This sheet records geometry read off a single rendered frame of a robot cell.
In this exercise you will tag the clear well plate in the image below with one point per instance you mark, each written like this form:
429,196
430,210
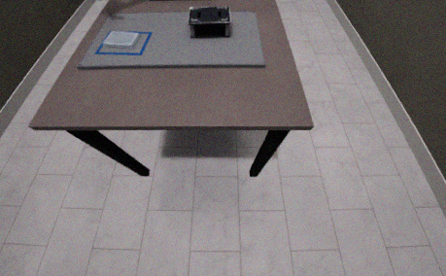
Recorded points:
124,40

